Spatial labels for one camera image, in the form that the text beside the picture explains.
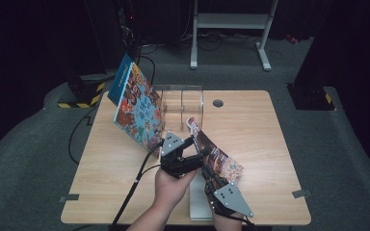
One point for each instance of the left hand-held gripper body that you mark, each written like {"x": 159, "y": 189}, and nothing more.
{"x": 173, "y": 160}

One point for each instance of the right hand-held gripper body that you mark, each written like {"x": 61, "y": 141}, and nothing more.
{"x": 229, "y": 199}

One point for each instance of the purple and red magazine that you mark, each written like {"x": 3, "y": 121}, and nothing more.
{"x": 218, "y": 160}

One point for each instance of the white book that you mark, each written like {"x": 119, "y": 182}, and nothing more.
{"x": 199, "y": 205}

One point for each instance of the clear acrylic book rack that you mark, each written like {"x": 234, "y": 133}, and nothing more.
{"x": 192, "y": 106}

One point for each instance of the light blue picture book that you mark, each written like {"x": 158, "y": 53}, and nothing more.
{"x": 138, "y": 109}

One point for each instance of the dark blue picture book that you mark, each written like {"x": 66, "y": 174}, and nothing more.
{"x": 120, "y": 80}

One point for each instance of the person's right hand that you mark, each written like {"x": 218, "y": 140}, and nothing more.
{"x": 228, "y": 224}

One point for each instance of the person's left hand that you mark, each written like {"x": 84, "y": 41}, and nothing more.
{"x": 170, "y": 191}

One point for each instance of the grey table grommet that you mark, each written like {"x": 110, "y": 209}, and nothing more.
{"x": 218, "y": 103}

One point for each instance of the grey tape piece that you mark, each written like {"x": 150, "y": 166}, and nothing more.
{"x": 69, "y": 198}
{"x": 301, "y": 193}

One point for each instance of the black stand with striped base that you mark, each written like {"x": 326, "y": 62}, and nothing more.
{"x": 311, "y": 97}
{"x": 83, "y": 93}

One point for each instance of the dark equipment rack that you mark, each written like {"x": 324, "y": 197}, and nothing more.
{"x": 126, "y": 32}

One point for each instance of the white metal stand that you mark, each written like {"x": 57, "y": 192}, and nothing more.
{"x": 231, "y": 20}

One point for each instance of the small red object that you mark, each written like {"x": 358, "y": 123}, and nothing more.
{"x": 291, "y": 39}

